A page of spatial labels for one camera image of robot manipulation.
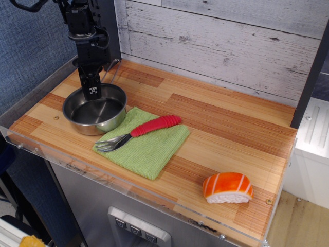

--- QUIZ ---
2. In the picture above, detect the orange salmon sushi toy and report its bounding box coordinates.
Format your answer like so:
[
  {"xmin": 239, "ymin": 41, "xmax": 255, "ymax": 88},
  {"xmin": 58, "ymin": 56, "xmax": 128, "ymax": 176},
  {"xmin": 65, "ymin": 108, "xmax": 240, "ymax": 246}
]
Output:
[{"xmin": 203, "ymin": 172, "xmax": 254, "ymax": 204}]

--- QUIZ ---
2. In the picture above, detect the yellow black bag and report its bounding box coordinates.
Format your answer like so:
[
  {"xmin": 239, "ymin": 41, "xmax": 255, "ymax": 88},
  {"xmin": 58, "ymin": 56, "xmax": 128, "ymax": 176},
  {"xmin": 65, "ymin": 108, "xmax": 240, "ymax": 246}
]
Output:
[{"xmin": 1, "ymin": 219, "xmax": 47, "ymax": 247}]

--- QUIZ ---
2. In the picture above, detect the black frame post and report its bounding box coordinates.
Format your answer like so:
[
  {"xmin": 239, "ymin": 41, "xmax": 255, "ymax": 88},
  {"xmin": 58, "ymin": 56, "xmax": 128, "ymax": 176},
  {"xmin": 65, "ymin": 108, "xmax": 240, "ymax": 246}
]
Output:
[
  {"xmin": 290, "ymin": 23, "xmax": 328, "ymax": 129},
  {"xmin": 99, "ymin": 0, "xmax": 121, "ymax": 69}
]

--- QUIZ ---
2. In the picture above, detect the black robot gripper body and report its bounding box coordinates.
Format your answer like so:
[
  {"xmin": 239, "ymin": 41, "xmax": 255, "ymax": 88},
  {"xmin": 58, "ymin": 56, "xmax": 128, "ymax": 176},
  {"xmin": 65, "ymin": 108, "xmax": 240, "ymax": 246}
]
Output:
[{"xmin": 72, "ymin": 36, "xmax": 111, "ymax": 79}]

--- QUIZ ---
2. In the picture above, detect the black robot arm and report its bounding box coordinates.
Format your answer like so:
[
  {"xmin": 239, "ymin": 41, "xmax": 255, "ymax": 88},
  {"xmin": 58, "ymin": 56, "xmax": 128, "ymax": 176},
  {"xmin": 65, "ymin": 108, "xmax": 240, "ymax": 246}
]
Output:
[{"xmin": 55, "ymin": 1, "xmax": 110, "ymax": 101}]

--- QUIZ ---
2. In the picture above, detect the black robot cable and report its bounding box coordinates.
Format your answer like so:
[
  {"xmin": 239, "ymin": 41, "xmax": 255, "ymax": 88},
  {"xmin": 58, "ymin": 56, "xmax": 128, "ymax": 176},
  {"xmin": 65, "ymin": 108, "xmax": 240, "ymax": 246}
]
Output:
[{"xmin": 9, "ymin": 0, "xmax": 48, "ymax": 13}]

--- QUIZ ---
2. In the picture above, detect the green folded cloth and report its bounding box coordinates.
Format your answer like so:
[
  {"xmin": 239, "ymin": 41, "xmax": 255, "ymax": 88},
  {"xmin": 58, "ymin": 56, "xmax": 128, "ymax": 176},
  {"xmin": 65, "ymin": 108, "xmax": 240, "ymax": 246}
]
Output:
[{"xmin": 93, "ymin": 107, "xmax": 190, "ymax": 180}]

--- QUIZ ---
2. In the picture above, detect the white aluminium side block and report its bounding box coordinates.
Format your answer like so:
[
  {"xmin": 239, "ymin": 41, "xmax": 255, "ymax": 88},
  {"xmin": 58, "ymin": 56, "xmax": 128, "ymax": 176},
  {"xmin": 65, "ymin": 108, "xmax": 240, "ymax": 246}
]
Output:
[{"xmin": 296, "ymin": 98, "xmax": 328, "ymax": 158}]

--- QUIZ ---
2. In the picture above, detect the stainless steel pot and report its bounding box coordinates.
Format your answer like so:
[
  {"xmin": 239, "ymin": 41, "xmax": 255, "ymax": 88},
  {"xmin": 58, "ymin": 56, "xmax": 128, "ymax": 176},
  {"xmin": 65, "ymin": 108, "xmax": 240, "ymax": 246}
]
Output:
[{"xmin": 62, "ymin": 80, "xmax": 127, "ymax": 135}]

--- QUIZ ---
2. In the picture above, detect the clear acrylic table guard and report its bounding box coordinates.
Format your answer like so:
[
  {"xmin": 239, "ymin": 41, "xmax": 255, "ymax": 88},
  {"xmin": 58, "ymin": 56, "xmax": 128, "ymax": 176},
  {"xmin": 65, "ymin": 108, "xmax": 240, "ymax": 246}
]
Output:
[{"xmin": 0, "ymin": 125, "xmax": 269, "ymax": 247}]

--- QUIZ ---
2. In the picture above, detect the black left frame post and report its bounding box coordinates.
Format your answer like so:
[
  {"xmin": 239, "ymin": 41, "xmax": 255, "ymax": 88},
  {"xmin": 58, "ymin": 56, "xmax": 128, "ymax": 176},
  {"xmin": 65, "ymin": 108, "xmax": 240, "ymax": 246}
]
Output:
[{"xmin": 99, "ymin": 0, "xmax": 121, "ymax": 69}]

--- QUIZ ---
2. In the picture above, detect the stainless steel cabinet front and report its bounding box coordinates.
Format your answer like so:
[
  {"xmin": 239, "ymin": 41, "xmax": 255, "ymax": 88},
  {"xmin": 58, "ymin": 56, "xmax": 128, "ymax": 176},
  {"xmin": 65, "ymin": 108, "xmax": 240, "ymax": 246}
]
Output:
[{"xmin": 50, "ymin": 163, "xmax": 233, "ymax": 246}]

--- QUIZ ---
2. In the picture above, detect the silver button control panel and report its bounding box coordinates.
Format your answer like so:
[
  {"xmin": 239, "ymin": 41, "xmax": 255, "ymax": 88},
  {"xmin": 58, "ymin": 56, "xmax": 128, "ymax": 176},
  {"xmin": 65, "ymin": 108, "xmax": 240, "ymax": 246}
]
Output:
[{"xmin": 107, "ymin": 206, "xmax": 172, "ymax": 246}]

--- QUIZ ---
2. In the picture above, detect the black right frame post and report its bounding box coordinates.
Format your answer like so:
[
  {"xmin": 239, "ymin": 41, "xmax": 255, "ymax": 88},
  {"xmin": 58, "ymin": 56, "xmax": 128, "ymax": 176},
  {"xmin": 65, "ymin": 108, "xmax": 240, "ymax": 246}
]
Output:
[{"xmin": 290, "ymin": 23, "xmax": 328, "ymax": 129}]

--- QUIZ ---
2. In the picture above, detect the red handled metal fork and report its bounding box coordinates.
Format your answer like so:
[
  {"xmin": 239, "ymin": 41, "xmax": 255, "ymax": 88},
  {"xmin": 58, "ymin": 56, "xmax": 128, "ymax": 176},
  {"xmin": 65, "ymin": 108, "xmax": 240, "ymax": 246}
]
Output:
[{"xmin": 95, "ymin": 115, "xmax": 181, "ymax": 152}]

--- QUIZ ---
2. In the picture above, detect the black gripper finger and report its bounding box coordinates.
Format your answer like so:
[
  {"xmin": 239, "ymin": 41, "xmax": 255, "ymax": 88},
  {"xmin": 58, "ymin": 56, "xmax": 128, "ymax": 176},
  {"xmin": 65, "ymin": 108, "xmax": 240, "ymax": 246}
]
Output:
[
  {"xmin": 78, "ymin": 67, "xmax": 87, "ymax": 97},
  {"xmin": 83, "ymin": 76, "xmax": 101, "ymax": 101}
]

